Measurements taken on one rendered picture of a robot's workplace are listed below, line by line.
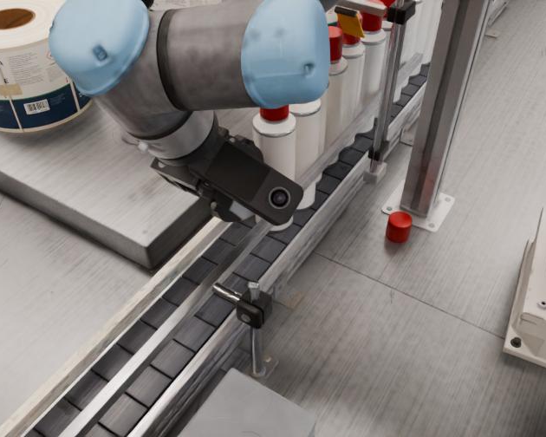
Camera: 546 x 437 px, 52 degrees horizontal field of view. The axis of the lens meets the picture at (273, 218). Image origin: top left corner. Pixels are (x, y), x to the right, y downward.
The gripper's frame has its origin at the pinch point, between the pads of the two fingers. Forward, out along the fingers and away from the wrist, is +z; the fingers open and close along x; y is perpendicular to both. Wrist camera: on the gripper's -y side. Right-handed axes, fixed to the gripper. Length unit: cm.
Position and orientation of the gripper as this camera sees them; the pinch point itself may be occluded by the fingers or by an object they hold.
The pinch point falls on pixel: (258, 207)
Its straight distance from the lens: 69.9
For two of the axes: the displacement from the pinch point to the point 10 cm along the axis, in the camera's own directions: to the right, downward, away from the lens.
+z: 2.7, 3.3, 9.1
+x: -4.7, 8.7, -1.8
